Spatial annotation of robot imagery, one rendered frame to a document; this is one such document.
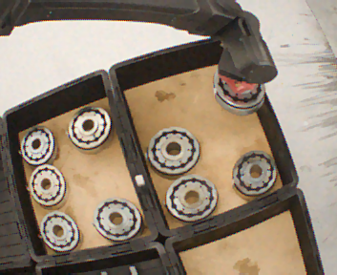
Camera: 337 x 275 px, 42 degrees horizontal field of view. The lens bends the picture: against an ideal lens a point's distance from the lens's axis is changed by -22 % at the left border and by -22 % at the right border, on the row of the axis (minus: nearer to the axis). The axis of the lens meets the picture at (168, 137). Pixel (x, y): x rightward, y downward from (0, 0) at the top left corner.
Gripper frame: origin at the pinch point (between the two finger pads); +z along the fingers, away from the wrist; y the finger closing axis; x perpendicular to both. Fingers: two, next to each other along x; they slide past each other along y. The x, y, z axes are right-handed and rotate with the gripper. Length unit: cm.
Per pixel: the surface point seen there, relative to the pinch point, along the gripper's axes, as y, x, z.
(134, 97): 0.9, 23.3, 22.8
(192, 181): -13.9, 4.3, 19.6
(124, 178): -16.9, 17.8, 22.9
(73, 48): 18, 53, 36
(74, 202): -27.1, 26.1, 23.3
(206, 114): 2.3, 7.3, 22.2
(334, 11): 142, -32, 102
